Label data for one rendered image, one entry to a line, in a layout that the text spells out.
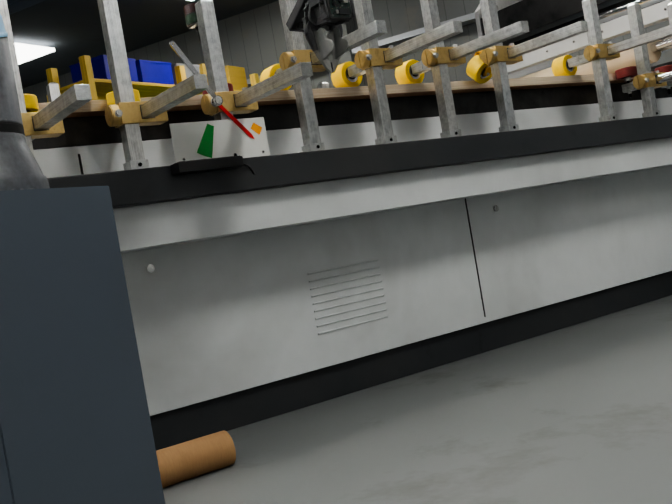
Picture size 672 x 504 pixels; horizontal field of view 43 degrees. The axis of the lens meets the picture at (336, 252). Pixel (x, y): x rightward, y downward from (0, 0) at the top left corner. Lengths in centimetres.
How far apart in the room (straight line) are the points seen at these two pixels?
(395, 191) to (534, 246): 81
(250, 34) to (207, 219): 884
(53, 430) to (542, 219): 228
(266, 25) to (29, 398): 978
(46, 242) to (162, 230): 91
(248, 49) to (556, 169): 824
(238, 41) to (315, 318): 867
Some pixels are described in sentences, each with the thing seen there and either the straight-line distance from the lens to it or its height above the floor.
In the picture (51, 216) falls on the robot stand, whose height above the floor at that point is 56.
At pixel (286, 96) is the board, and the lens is 246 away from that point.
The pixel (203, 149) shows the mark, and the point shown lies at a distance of 211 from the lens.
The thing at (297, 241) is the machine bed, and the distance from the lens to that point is 247.
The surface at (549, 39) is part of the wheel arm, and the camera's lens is 271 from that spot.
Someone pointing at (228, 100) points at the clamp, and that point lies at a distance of 217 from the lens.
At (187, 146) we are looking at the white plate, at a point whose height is 74.
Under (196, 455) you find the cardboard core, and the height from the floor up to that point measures 5.
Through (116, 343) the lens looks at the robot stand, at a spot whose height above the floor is 38.
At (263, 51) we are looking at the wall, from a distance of 1076.
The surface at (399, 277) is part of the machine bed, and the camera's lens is 267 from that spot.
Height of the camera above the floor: 48
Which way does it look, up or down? 1 degrees down
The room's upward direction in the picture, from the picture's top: 10 degrees counter-clockwise
